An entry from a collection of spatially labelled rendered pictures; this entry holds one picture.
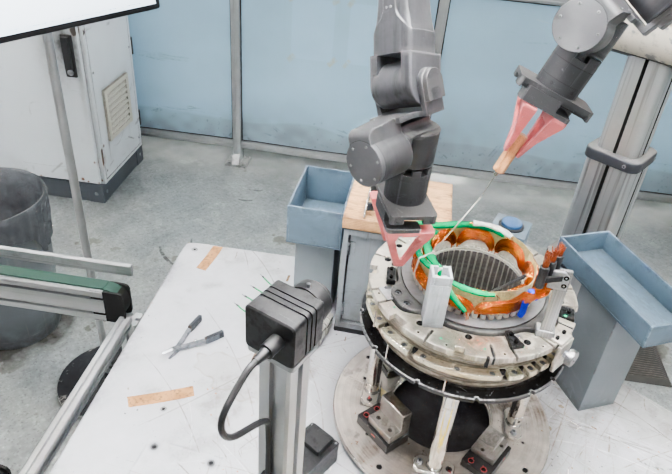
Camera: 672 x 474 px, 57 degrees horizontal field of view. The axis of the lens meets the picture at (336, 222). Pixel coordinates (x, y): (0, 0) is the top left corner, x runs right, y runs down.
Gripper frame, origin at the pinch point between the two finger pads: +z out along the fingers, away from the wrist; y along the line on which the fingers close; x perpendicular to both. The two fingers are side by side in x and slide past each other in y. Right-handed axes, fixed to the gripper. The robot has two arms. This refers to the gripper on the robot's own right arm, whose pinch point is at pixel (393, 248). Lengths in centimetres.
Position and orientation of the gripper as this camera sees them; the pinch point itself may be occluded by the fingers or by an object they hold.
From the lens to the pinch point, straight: 89.6
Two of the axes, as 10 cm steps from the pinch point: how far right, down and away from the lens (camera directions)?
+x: 9.8, -0.2, 2.0
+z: -1.0, 8.1, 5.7
